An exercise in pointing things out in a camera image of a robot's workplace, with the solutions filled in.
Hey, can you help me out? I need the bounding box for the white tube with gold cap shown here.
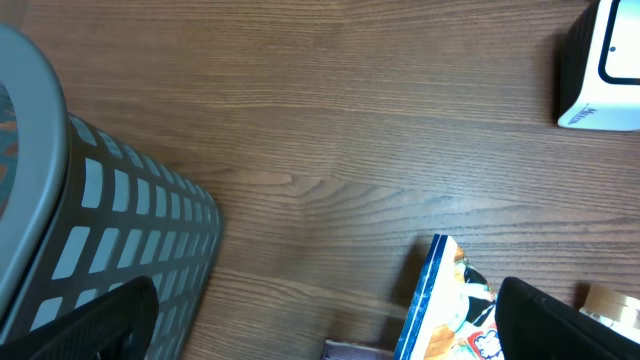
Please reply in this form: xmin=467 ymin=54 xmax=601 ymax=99
xmin=580 ymin=284 xmax=640 ymax=343

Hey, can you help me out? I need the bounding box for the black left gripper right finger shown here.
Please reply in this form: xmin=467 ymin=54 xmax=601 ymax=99
xmin=495 ymin=277 xmax=639 ymax=360

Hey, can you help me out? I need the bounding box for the grey plastic shopping basket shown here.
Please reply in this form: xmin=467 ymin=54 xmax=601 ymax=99
xmin=1 ymin=26 xmax=223 ymax=359

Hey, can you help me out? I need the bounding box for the white barcode scanner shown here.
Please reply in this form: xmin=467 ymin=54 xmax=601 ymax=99
xmin=558 ymin=0 xmax=639 ymax=132

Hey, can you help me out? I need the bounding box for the yellow snack bag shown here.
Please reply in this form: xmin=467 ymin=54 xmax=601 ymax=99
xmin=394 ymin=234 xmax=504 ymax=360

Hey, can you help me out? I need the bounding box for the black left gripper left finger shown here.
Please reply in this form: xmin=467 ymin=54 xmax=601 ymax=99
xmin=1 ymin=276 xmax=159 ymax=360

